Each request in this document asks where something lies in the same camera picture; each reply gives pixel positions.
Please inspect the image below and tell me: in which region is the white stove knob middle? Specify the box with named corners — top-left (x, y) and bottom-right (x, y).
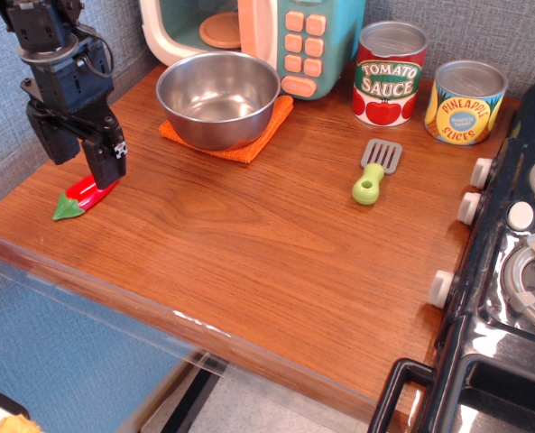
top-left (457, 192), bottom-right (481, 226)

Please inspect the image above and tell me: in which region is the yellow object bottom left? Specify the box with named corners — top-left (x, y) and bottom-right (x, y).
top-left (0, 414), bottom-right (42, 433)

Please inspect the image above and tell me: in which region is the pineapple slices can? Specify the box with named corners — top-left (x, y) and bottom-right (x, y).
top-left (424, 60), bottom-right (508, 146)

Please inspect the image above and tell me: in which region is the stainless steel bowl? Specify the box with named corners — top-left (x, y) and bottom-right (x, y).
top-left (156, 51), bottom-right (281, 151)

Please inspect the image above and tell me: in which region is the black toy stove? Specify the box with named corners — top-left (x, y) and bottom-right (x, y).
top-left (369, 84), bottom-right (535, 432)

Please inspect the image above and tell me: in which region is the red toy chili pepper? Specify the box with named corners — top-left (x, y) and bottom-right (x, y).
top-left (51, 175), bottom-right (117, 221)

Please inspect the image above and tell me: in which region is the white stove knob top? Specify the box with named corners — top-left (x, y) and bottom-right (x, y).
top-left (470, 158), bottom-right (493, 189)

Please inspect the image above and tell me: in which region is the white stove knob bottom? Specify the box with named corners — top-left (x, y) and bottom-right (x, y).
top-left (429, 270), bottom-right (455, 309)

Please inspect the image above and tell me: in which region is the grey green toy spatula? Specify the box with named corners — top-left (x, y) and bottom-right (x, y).
top-left (352, 138), bottom-right (402, 206)

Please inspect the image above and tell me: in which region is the white stove knob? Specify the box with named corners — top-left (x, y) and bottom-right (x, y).
top-left (457, 192), bottom-right (481, 226)
top-left (470, 158), bottom-right (493, 189)
top-left (429, 270), bottom-right (455, 309)

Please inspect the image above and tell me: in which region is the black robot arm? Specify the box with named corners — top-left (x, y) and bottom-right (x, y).
top-left (0, 1), bottom-right (127, 189)

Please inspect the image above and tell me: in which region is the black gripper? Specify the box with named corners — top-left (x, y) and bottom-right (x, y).
top-left (18, 33), bottom-right (128, 189)

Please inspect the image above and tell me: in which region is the orange cloth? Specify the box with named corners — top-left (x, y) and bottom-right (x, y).
top-left (159, 96), bottom-right (294, 164)

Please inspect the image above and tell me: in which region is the teal toy microwave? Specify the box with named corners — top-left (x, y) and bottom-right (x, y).
top-left (139, 0), bottom-right (365, 100)

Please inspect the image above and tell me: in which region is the tomato sauce can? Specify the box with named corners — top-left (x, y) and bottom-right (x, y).
top-left (352, 21), bottom-right (429, 127)

